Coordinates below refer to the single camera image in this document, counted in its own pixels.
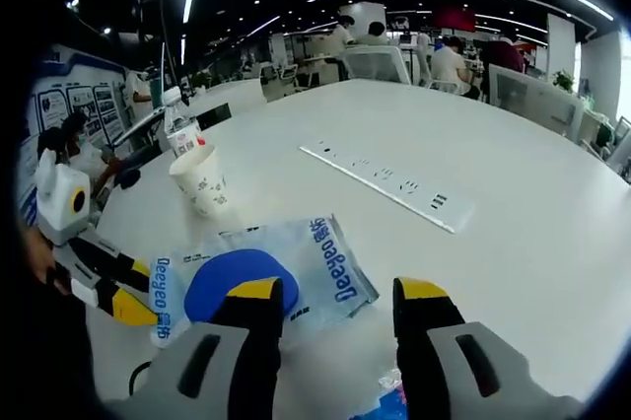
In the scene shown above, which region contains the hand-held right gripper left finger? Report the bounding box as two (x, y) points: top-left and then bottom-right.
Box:
(130, 275), (287, 420)

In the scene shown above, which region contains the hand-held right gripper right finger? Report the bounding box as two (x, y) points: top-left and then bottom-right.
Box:
(392, 275), (583, 420)

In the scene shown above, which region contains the blue tissue pack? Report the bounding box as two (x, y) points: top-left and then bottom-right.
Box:
(352, 365), (410, 420)

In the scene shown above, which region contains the white paper cup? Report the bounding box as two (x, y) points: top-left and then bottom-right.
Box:
(169, 144), (232, 218)

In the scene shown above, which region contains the clear water bottle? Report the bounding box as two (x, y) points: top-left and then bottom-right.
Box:
(161, 86), (206, 160)

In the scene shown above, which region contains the white blue wet wipes packet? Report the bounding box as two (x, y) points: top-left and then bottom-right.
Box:
(147, 214), (381, 353)

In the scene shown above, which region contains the person's left hand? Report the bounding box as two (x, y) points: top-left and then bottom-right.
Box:
(30, 235), (75, 296)

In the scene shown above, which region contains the black computer mouse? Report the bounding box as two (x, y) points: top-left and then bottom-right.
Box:
(117, 167), (144, 192)

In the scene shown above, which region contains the person's black clothing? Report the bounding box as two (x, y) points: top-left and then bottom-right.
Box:
(29, 291), (100, 420)

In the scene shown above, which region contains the black chair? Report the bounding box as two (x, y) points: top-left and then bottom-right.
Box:
(196, 103), (232, 128)

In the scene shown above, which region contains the white power strip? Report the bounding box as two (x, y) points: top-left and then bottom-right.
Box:
(299, 139), (475, 234)

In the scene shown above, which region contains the white mesh office chair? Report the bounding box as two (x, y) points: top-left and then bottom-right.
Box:
(608, 116), (631, 165)
(342, 44), (413, 85)
(487, 63), (586, 138)

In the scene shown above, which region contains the potted green plant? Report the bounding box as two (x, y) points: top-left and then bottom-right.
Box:
(552, 69), (576, 94)

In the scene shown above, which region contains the wall poster board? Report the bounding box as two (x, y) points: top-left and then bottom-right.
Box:
(34, 79), (127, 145)

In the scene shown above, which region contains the red wall screen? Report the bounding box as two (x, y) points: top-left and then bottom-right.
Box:
(433, 5), (477, 32)

